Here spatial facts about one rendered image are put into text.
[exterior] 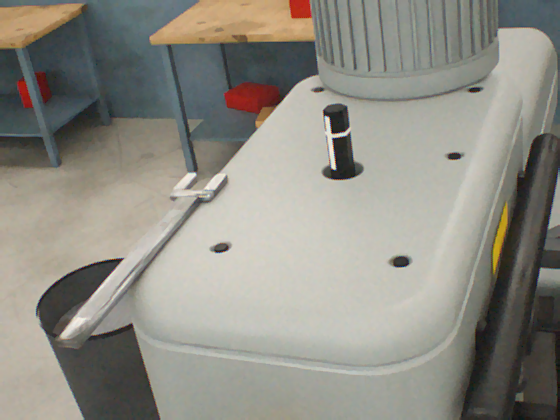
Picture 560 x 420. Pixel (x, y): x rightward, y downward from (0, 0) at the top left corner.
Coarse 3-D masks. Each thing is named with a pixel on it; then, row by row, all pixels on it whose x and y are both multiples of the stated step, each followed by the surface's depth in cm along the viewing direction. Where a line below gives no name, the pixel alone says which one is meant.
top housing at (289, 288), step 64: (320, 128) 84; (384, 128) 81; (448, 128) 79; (512, 128) 82; (256, 192) 74; (320, 192) 72; (384, 192) 70; (448, 192) 69; (512, 192) 84; (192, 256) 66; (256, 256) 65; (320, 256) 63; (384, 256) 62; (448, 256) 61; (192, 320) 60; (256, 320) 59; (320, 320) 57; (384, 320) 56; (448, 320) 57; (192, 384) 63; (256, 384) 61; (320, 384) 58; (384, 384) 57; (448, 384) 59
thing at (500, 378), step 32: (544, 160) 88; (544, 192) 83; (512, 224) 80; (544, 224) 79; (512, 256) 74; (512, 288) 70; (512, 320) 67; (480, 352) 64; (512, 352) 64; (480, 384) 61; (512, 384) 62; (480, 416) 59
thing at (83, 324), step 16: (192, 176) 77; (224, 176) 76; (176, 192) 74; (192, 192) 74; (208, 192) 73; (176, 208) 72; (192, 208) 72; (160, 224) 69; (176, 224) 70; (144, 240) 68; (160, 240) 67; (128, 256) 66; (144, 256) 66; (112, 272) 64; (128, 272) 64; (112, 288) 62; (128, 288) 63; (96, 304) 61; (112, 304) 61; (80, 320) 59; (96, 320) 59; (64, 336) 58; (80, 336) 58
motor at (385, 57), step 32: (320, 0) 88; (352, 0) 83; (384, 0) 82; (416, 0) 82; (448, 0) 82; (480, 0) 85; (320, 32) 89; (352, 32) 85; (384, 32) 84; (416, 32) 83; (448, 32) 83; (480, 32) 86; (320, 64) 92; (352, 64) 87; (384, 64) 85; (416, 64) 84; (448, 64) 85; (480, 64) 87; (352, 96) 89; (384, 96) 87; (416, 96) 86
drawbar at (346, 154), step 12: (336, 108) 72; (324, 120) 73; (336, 120) 72; (348, 120) 73; (336, 132) 72; (336, 144) 73; (348, 144) 73; (336, 156) 73; (348, 156) 73; (336, 168) 74; (348, 168) 74
